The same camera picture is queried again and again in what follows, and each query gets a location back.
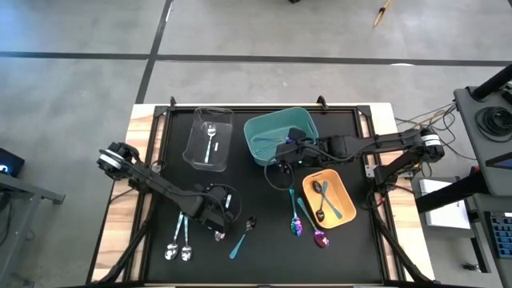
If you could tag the clear plastic bin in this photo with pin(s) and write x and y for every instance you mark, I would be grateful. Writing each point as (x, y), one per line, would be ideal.
(200, 156)

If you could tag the black table mat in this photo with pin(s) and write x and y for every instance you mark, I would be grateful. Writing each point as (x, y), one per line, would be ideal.
(272, 264)

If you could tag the black cart beam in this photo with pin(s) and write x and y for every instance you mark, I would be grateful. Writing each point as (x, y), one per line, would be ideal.
(448, 193)

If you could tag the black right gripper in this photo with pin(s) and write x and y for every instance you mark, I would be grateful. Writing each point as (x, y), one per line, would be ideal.
(300, 152)

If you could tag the grey equipment cart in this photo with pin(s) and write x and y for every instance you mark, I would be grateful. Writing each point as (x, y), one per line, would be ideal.
(466, 120)

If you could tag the silver mounting bracket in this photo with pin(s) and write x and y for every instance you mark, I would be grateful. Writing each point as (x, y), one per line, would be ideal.
(371, 170)

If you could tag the white box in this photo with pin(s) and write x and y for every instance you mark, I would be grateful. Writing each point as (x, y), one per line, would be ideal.
(448, 218)

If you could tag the orange plastic bin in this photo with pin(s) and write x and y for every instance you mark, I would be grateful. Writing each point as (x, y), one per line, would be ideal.
(348, 196)

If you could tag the grey keyboard stand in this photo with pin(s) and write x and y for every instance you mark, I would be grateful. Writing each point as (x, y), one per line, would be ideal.
(480, 240)

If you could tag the grey workbench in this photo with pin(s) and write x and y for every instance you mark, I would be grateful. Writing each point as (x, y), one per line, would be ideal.
(32, 191)

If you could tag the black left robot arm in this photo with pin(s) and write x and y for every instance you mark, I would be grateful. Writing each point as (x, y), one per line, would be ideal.
(160, 186)

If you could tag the black table clamp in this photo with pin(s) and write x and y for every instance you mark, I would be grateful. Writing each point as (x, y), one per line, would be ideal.
(322, 102)
(172, 102)

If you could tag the backlit keyboard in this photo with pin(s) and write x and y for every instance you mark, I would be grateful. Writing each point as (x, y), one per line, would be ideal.
(504, 236)

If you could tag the black pole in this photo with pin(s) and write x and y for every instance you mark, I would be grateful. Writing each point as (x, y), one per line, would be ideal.
(492, 84)

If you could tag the silver spoons pair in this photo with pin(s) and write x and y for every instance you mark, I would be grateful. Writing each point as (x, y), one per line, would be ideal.
(172, 252)

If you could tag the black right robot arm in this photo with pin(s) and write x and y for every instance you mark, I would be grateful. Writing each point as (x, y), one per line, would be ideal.
(380, 142)

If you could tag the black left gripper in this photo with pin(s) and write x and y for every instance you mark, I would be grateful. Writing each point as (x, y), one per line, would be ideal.
(212, 208)

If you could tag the teal plastic bin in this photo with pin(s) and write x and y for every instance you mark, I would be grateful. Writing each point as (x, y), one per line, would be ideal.
(260, 128)

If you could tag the black screen device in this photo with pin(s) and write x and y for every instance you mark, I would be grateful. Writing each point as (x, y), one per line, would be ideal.
(10, 162)

